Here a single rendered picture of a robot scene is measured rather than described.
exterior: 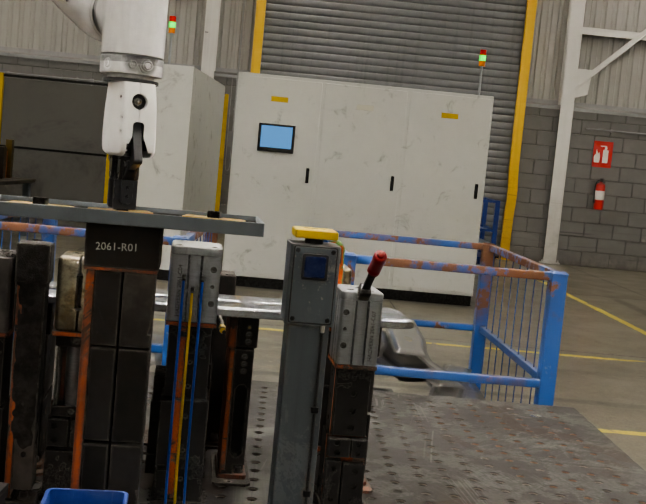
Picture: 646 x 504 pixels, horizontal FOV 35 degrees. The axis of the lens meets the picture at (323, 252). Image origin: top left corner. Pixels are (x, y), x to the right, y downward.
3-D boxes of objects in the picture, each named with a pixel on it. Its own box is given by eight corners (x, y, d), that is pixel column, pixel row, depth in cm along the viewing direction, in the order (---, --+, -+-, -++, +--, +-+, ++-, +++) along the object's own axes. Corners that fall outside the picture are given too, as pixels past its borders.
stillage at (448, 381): (303, 429, 475) (322, 227, 466) (472, 442, 479) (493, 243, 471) (314, 521, 355) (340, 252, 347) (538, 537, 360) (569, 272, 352)
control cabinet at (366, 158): (220, 285, 954) (242, 21, 932) (223, 278, 1007) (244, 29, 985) (472, 307, 966) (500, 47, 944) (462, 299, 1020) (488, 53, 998)
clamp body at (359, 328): (361, 498, 170) (382, 286, 167) (373, 522, 159) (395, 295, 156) (304, 495, 169) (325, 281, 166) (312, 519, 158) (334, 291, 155)
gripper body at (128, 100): (170, 75, 135) (163, 159, 136) (146, 77, 144) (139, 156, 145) (115, 68, 131) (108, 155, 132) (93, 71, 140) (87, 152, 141)
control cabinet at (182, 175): (165, 253, 1191) (182, 42, 1169) (210, 257, 1190) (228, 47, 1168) (119, 276, 952) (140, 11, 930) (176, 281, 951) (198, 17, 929)
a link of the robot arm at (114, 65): (173, 60, 135) (171, 82, 135) (152, 62, 143) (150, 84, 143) (111, 51, 131) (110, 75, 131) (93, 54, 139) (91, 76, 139)
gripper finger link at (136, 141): (148, 146, 132) (137, 177, 135) (137, 107, 136) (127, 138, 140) (139, 145, 131) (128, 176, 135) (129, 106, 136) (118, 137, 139)
